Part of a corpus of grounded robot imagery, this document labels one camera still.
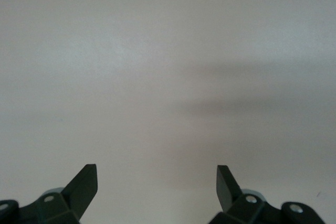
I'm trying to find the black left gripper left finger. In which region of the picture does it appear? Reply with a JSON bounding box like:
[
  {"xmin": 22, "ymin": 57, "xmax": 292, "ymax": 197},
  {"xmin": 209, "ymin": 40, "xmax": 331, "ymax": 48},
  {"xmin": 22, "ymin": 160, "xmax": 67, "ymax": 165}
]
[{"xmin": 18, "ymin": 164, "xmax": 99, "ymax": 224}]

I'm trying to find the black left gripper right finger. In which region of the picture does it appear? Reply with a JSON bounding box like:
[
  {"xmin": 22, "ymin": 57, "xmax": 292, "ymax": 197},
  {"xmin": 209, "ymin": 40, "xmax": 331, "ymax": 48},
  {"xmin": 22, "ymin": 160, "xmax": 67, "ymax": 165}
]
[{"xmin": 208, "ymin": 165, "xmax": 284, "ymax": 224}]

